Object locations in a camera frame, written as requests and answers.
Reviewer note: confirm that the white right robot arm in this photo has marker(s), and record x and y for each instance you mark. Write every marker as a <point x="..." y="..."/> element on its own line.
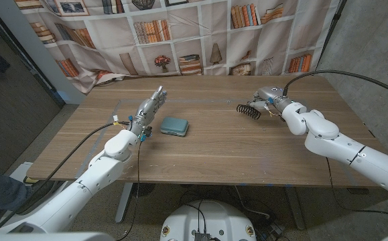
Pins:
<point x="347" y="144"/>

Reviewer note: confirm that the black hair claw clip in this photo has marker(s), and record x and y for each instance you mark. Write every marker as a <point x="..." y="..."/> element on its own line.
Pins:
<point x="249" y="111"/>

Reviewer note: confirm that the grey table leg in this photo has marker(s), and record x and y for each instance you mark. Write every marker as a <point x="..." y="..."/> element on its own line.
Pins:
<point x="295" y="207"/>

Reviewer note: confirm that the printed bookshelf backdrop cloth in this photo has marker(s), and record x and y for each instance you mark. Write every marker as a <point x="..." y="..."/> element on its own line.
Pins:
<point x="180" y="37"/>

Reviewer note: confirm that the teal soap case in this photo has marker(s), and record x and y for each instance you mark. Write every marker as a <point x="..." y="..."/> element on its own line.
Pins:
<point x="174" y="126"/>

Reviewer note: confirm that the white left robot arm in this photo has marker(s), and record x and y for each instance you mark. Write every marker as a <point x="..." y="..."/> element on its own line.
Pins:
<point x="86" y="185"/>

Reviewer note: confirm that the black backdrop stand pole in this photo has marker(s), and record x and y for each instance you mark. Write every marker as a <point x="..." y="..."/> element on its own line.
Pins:
<point x="331" y="30"/>

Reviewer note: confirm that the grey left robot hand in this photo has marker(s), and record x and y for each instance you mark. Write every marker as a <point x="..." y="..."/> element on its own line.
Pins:
<point x="147" y="108"/>

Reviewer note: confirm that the person leg in jeans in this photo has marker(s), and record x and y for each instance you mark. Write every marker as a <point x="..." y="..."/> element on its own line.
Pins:
<point x="1" y="197"/>

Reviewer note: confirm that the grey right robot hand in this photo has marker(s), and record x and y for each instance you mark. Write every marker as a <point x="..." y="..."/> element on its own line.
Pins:
<point x="269" y="97"/>

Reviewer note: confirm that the white robot torso base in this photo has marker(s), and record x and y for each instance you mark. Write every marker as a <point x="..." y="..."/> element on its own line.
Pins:
<point x="208" y="222"/>

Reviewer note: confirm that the white table leg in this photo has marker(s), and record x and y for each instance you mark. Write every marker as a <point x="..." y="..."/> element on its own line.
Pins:
<point x="124" y="202"/>

